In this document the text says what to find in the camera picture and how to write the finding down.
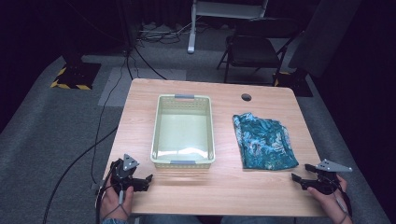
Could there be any grey leaning panel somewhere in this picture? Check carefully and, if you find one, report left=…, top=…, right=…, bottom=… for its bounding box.
left=288, top=0, right=362, bottom=78

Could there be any white metal stand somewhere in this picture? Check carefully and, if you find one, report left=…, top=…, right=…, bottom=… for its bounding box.
left=187, top=0, right=269, bottom=54

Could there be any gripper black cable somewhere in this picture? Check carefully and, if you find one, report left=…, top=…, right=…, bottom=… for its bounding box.
left=94, top=160, right=120, bottom=224
left=323, top=174, right=353, bottom=218

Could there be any thin black floor cable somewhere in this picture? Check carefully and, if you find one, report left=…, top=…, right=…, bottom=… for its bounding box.
left=90, top=55, right=132, bottom=185

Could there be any person's right hand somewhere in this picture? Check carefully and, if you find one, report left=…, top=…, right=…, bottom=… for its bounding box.
left=306, top=174, right=353, bottom=224

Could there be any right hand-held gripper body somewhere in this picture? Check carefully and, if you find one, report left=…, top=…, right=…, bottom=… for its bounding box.
left=306, top=159, right=354, bottom=196

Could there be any black folding chair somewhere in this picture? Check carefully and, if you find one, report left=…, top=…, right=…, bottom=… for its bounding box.
left=216, top=17, right=304, bottom=85

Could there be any pale green plastic basket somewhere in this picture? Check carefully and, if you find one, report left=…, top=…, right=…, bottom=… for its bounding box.
left=150, top=93, right=217, bottom=170

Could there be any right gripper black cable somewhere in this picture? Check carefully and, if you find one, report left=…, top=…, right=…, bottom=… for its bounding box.
left=323, top=174, right=353, bottom=218

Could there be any black yellow-striped stand base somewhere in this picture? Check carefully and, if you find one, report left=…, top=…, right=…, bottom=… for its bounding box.
left=49, top=50, right=102, bottom=91
left=272, top=68, right=314, bottom=98

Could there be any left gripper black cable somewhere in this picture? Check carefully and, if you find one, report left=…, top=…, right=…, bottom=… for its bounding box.
left=94, top=160, right=120, bottom=224

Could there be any thick black floor cable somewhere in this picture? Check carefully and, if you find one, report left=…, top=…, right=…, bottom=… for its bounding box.
left=41, top=125, right=120, bottom=224

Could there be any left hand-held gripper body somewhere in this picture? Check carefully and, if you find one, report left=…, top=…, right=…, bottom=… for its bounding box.
left=108, top=153, right=149, bottom=192

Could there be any tangle of floor cables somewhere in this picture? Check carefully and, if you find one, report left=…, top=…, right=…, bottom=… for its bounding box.
left=135, top=21, right=200, bottom=45

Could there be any teal patterned cloth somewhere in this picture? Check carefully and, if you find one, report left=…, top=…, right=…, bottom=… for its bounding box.
left=233, top=112, right=300, bottom=171

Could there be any person's left hand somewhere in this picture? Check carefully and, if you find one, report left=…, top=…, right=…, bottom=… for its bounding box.
left=100, top=178, right=135, bottom=220

